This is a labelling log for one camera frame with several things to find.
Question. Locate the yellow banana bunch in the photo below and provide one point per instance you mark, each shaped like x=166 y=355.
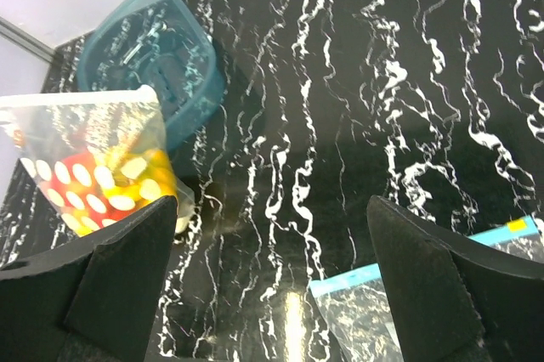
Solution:
x=139 y=180

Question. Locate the red tomato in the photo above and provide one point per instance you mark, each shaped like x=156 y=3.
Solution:
x=78 y=196

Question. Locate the teal zipper clear bag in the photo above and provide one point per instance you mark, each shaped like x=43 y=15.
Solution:
x=355 y=307

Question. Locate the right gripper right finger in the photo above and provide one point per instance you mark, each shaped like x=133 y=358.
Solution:
x=452 y=298

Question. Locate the teal plastic food container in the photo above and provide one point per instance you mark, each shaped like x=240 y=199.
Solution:
x=158 y=43

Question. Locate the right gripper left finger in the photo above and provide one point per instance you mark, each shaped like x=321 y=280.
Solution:
x=92 y=299

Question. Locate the white dotted zip bag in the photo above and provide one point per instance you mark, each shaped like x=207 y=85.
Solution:
x=97 y=157

